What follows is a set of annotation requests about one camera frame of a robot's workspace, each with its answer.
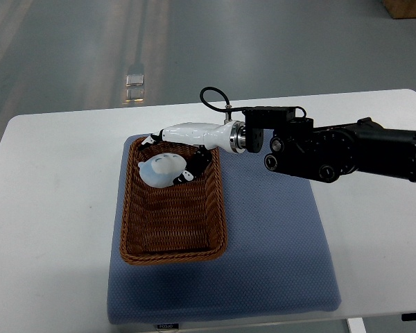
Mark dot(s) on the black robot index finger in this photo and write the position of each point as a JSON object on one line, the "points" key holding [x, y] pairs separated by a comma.
{"points": [[151, 140]]}

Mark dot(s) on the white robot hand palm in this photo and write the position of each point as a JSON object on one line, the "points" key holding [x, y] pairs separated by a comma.
{"points": [[228, 136]]}

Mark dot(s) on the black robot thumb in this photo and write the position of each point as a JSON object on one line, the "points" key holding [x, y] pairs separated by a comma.
{"points": [[195, 167]]}

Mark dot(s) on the light blue plush toy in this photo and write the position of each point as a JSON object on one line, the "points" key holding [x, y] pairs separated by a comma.
{"points": [[160, 170]]}

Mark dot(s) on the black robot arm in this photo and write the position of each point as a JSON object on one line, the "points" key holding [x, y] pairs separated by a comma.
{"points": [[297, 148]]}

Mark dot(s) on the brown wicker basket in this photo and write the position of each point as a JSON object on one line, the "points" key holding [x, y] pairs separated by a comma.
{"points": [[183, 223]]}

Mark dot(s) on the metal floor outlet plate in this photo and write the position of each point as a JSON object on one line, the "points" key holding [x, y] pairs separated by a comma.
{"points": [[134, 88]]}

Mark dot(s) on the blue quilted cushion mat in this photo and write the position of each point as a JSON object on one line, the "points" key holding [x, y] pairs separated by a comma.
{"points": [[277, 259]]}

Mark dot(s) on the brown cardboard box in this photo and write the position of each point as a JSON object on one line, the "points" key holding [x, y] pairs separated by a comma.
{"points": [[401, 9]]}

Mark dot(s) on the white table leg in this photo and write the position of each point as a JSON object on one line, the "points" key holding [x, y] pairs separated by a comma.
{"points": [[356, 325]]}

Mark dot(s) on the black table control panel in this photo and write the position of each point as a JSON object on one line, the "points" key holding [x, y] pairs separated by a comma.
{"points": [[408, 317]]}

